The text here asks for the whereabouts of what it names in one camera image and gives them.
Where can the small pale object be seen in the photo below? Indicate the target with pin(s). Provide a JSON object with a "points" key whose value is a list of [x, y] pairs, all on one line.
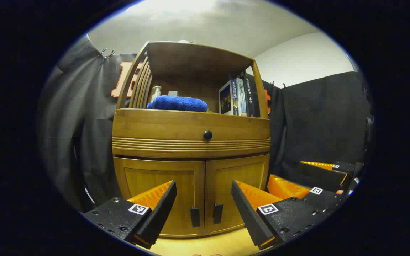
{"points": [[186, 41]]}

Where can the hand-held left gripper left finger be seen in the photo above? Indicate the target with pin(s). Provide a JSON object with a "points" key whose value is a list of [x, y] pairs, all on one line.
{"points": [[162, 209]]}

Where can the wooden drawer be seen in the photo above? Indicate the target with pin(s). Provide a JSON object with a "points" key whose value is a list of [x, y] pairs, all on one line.
{"points": [[162, 124]]}

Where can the small grey box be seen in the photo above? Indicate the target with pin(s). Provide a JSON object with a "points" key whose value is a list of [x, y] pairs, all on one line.
{"points": [[173, 93]]}

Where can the pale blue book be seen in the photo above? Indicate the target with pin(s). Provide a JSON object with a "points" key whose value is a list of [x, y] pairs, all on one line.
{"points": [[241, 97]]}

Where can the blue towel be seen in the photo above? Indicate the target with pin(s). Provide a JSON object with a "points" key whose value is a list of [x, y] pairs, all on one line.
{"points": [[178, 103]]}

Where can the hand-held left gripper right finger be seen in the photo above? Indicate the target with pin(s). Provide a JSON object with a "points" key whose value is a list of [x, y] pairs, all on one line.
{"points": [[247, 213]]}

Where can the black drawer knob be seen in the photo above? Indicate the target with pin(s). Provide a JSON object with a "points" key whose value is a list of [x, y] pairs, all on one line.
{"points": [[208, 134]]}

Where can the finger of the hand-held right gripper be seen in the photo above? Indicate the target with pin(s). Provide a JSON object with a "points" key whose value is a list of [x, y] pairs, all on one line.
{"points": [[322, 176], [327, 196]]}

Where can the black backdrop cloth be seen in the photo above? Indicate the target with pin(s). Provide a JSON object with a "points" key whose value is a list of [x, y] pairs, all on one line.
{"points": [[315, 117]]}

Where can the small clear bottle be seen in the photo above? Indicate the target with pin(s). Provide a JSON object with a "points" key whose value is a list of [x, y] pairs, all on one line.
{"points": [[156, 93]]}

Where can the wooden shoe cabinet door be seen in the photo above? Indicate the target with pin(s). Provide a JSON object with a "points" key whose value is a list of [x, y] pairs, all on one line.
{"points": [[237, 174], [155, 185]]}

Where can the wooden double-door shoe cabinet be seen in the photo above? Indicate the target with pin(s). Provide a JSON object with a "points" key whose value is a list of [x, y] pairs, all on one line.
{"points": [[190, 60]]}

